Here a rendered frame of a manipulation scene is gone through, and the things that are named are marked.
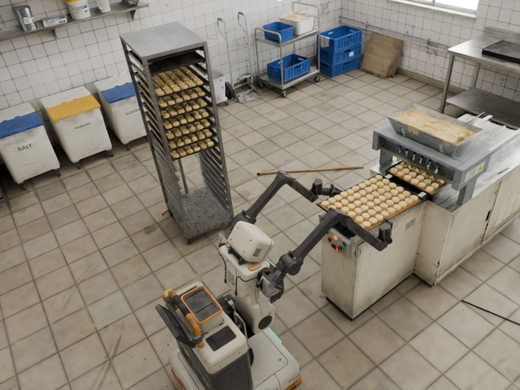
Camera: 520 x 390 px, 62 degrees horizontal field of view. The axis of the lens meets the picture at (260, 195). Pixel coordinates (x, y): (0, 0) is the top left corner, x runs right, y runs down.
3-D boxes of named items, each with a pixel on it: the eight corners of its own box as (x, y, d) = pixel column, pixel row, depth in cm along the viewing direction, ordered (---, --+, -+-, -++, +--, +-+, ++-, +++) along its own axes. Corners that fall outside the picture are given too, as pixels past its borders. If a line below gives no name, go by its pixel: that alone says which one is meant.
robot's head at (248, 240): (244, 262, 222) (258, 238, 220) (223, 241, 237) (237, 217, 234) (262, 265, 233) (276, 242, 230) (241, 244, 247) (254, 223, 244)
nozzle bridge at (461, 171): (397, 152, 349) (402, 114, 328) (480, 192, 301) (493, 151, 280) (369, 168, 335) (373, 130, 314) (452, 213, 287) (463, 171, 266)
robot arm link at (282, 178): (279, 164, 258) (292, 172, 253) (286, 173, 270) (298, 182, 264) (230, 220, 255) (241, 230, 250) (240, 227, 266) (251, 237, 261)
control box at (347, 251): (326, 237, 298) (326, 223, 289) (351, 257, 282) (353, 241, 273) (322, 240, 296) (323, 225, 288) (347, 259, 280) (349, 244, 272)
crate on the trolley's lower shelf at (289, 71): (292, 65, 687) (292, 53, 675) (310, 70, 663) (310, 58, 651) (267, 76, 659) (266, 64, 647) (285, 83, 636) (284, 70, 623)
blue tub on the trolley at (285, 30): (277, 32, 633) (276, 21, 623) (295, 37, 607) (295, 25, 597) (261, 37, 619) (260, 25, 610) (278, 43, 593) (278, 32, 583)
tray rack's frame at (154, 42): (237, 226, 415) (209, 39, 306) (187, 246, 398) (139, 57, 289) (210, 193, 461) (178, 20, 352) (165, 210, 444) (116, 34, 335)
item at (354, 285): (379, 256, 374) (390, 172, 319) (412, 279, 351) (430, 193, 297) (319, 298, 344) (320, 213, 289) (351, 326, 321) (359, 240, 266)
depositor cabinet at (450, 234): (449, 187, 441) (466, 113, 390) (518, 222, 394) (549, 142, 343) (363, 245, 386) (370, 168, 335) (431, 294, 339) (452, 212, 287)
